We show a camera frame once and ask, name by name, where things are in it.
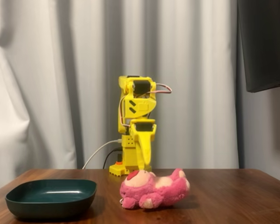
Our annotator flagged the yellow gripper with servo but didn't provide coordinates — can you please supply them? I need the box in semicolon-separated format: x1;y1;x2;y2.
130;119;157;170

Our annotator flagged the pink plush strawberry bear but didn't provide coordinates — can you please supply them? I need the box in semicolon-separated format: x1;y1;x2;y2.
119;168;191;210

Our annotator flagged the dark green plastic bin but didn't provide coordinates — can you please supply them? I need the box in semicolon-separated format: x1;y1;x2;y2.
5;179;98;219

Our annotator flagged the white curtain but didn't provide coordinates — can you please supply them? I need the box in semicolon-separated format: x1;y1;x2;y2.
0;0;245;194

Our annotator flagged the black cable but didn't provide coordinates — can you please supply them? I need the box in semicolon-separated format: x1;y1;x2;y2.
102;147;123;170

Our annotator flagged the white cable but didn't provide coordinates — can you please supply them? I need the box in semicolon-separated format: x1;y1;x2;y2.
82;139;122;170

